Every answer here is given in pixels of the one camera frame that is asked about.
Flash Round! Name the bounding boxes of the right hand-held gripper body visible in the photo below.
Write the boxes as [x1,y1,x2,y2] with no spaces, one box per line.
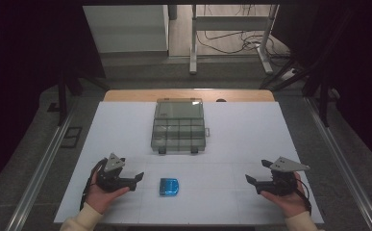
[256,156,311,197]

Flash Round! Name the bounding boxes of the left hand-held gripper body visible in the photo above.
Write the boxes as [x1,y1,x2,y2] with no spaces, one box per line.
[95,152,137,193]

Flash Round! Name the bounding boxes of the person's right hand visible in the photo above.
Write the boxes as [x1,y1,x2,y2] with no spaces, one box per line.
[260,171,310,219]

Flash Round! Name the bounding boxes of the person's left hand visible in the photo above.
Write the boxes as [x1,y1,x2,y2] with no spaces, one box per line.
[85,170,131,215]

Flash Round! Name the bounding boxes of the small blue plastic case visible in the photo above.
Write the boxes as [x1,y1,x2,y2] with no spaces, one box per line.
[159,177,180,197]

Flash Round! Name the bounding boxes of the white table mat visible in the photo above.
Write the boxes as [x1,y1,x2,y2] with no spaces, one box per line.
[53,100,325,225]

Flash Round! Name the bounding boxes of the clear plastic compartment box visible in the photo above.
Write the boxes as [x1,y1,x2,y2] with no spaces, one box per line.
[150,97,211,156]

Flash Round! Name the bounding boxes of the black metal stand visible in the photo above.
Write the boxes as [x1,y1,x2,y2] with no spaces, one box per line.
[259,9,355,128]
[57,65,112,127]

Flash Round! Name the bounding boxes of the white power strip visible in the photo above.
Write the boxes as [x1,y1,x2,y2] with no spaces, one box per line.
[280,67,299,82]

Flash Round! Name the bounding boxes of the black curtain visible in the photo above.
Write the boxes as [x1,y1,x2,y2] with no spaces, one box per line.
[271,0,372,176]
[0,0,106,200]

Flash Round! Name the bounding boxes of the white cabinet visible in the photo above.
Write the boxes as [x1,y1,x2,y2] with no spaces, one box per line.
[83,4,170,54]

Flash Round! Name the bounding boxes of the right hand-held gripper black cable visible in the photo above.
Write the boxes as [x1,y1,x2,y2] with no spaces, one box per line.
[294,177,313,216]

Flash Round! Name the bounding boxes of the hand-held gripper black cable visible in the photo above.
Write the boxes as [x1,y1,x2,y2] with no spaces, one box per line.
[294,177,313,216]
[79,158,109,212]

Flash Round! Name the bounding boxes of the left hand-held gripper black cable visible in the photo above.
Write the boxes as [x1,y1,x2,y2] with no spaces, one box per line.
[79,158,109,212]

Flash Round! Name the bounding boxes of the aluminium rail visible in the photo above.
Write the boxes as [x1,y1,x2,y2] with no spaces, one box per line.
[303,95,372,231]
[4,101,79,231]

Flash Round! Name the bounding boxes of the black floor cables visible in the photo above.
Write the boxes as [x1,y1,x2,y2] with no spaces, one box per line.
[195,4,292,62]

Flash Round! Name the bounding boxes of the white desk frame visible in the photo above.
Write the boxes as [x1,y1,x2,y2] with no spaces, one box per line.
[188,4,280,76]

